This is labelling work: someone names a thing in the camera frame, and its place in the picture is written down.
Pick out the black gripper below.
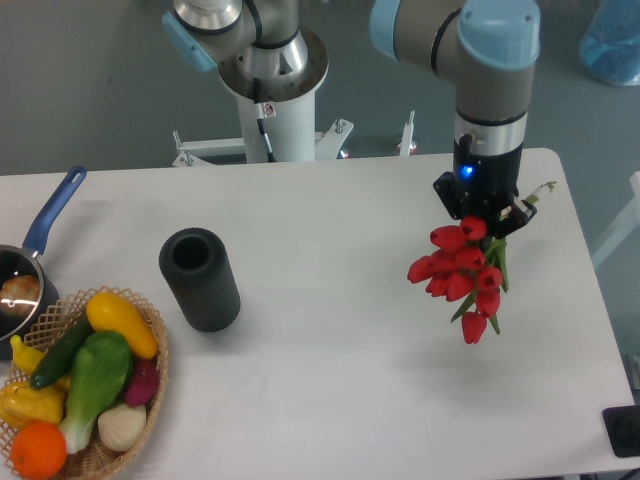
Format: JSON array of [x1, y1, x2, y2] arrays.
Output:
[[433, 134, 537, 238]]

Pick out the red tulip bouquet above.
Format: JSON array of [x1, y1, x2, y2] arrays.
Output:
[[407, 215, 509, 344]]

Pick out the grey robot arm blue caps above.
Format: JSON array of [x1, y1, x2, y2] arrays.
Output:
[[162, 1, 540, 238]]

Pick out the black device at edge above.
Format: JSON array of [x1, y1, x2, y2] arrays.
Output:
[[602, 405, 639, 458]]

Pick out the dark grey ribbed vase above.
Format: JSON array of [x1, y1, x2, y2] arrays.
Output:
[[159, 227, 241, 333]]

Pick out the yellow squash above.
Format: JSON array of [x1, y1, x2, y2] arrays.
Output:
[[86, 292, 159, 360]]

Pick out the green bok choy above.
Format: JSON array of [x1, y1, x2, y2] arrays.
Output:
[[59, 331, 132, 455]]

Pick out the woven wicker basket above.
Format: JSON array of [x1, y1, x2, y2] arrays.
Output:
[[22, 286, 169, 479]]

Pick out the white garlic bulb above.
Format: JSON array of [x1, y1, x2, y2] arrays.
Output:
[[98, 404, 146, 452]]

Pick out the green cucumber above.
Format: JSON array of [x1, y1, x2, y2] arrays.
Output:
[[30, 315, 94, 390]]

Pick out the brown bread roll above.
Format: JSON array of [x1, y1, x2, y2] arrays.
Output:
[[1, 275, 40, 319]]

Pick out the yellow banana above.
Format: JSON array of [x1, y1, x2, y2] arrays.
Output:
[[10, 335, 45, 382]]

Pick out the yellow bell pepper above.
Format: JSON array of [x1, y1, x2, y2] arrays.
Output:
[[1, 381, 65, 430]]

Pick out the orange fruit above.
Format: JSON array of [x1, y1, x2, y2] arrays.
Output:
[[10, 421, 67, 479]]

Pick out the white frame at right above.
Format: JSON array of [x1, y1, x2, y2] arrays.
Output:
[[591, 171, 639, 269]]

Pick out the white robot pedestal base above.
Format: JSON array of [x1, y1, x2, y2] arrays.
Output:
[[173, 87, 354, 167]]

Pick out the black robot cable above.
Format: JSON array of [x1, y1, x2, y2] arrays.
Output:
[[252, 77, 277, 164]]

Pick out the blue handled saucepan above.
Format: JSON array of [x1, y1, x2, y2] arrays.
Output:
[[1, 166, 87, 361]]

